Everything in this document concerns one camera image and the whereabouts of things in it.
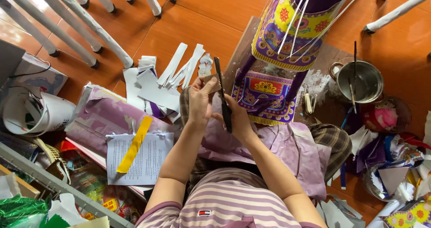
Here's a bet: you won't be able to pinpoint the folded white paper bundle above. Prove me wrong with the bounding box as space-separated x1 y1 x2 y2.
137 55 157 73

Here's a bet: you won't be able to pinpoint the grey metal shelf rail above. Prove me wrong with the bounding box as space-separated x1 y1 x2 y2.
0 141 136 228

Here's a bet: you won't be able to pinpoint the white printed paper sheet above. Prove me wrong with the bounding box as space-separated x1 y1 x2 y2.
105 132 175 187

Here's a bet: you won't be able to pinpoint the person's left hand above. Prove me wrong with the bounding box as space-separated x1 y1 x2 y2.
187 76 219 129

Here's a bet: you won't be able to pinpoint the wooden glue brush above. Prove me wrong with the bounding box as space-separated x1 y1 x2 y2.
348 81 357 115

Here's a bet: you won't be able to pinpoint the metal glue pot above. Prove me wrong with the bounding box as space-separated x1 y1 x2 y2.
328 60 385 104

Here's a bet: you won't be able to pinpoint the white utility knife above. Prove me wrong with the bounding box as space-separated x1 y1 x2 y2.
304 93 313 115

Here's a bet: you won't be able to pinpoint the long white paper strip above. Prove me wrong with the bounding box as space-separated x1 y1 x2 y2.
157 42 188 87

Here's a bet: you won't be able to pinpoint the person's right hand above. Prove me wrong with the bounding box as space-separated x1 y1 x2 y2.
211 94 259 145

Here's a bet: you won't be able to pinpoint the red bowl with pink scraps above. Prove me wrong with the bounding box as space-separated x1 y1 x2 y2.
360 96 412 135

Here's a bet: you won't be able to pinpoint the brown wooden board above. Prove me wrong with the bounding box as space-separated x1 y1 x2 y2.
220 16 374 129

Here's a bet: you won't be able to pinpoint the heap of mixed paper scraps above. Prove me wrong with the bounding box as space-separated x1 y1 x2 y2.
348 111 431 203

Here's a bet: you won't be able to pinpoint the crumpled purple paper sheet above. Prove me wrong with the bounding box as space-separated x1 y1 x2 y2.
197 93 333 201

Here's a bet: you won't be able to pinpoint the white plastic bucket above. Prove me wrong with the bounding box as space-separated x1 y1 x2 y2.
1 86 77 137

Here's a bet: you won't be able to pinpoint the heap of colourful printed packets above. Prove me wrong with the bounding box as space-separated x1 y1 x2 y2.
59 140 147 226

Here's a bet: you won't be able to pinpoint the white paper sheets purple trim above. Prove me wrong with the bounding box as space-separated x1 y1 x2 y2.
122 67 182 123

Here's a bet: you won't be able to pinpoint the striped pink shirt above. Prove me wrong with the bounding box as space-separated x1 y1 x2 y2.
135 167 329 228

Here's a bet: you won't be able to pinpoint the group of white wrapped legs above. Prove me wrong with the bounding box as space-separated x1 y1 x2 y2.
0 0 163 70

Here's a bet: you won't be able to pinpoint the black scissors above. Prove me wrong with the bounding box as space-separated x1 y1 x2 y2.
213 56 233 134

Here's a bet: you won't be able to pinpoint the blue pen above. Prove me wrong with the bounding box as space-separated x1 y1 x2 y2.
340 106 355 130

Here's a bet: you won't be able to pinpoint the yellow paper strip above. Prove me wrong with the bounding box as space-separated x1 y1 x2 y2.
116 115 154 174

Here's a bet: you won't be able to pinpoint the small crumpled white strip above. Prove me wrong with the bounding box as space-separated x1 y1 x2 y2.
198 53 214 77

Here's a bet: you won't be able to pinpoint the grey paper scraps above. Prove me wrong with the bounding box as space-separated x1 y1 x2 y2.
316 194 367 228

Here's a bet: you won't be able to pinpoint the yellow floral printed paper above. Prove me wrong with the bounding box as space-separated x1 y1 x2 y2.
381 200 431 228

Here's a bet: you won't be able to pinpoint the brown paper piece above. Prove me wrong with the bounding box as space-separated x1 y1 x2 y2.
201 73 222 94

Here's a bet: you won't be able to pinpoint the stack of purple paper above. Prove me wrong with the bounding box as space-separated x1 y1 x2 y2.
65 82 177 159

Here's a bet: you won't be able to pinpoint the zigzag-edged white paper strips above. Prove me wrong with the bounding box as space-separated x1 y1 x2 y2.
168 43 206 90

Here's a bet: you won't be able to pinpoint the cardboard box with cable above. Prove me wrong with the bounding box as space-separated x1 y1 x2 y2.
12 52 69 96

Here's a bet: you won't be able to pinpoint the dark grey board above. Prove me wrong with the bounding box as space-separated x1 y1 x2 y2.
0 39 26 89

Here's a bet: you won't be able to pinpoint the purple decorated paper horse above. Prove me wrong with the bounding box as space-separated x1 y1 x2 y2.
232 0 371 126

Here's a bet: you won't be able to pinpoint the green foil paper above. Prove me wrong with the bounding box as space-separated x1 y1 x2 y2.
0 194 71 228

